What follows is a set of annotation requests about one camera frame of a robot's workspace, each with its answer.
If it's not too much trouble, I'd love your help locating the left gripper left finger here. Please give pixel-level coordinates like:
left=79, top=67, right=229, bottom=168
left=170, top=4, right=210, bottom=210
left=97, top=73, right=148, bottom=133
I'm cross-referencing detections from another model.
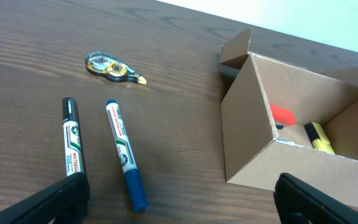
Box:
left=0, top=172, right=90, bottom=224

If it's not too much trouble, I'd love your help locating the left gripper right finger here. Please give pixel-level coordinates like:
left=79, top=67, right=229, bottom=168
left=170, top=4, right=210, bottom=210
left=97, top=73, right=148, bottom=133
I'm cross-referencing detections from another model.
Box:
left=273, top=173, right=358, bottom=224

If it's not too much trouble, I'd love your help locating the yellow highlighter pen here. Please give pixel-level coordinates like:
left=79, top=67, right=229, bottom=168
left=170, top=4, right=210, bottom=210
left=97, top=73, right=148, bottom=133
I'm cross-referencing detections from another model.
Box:
left=304, top=122, right=335, bottom=154

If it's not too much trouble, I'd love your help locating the cardboard box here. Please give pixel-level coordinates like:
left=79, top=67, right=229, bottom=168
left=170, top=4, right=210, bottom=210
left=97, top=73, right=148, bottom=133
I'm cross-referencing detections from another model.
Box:
left=219, top=30, right=358, bottom=207

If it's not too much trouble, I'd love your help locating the red stapler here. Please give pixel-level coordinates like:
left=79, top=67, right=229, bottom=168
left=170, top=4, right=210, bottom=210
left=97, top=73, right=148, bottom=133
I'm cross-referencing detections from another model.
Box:
left=270, top=104, right=296, bottom=129

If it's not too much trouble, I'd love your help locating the correction tape dispenser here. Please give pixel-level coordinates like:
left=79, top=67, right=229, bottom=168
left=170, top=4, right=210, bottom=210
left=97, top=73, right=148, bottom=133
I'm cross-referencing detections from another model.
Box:
left=85, top=50, right=147, bottom=85

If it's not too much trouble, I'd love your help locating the black whiteboard marker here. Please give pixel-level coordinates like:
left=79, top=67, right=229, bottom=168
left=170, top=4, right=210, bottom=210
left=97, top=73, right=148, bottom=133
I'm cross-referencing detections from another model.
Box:
left=62, top=97, right=86, bottom=176

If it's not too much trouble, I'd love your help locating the blue whiteboard marker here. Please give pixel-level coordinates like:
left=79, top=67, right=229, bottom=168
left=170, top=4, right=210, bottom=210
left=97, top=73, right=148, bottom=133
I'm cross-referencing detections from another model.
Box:
left=106, top=100, right=148, bottom=212

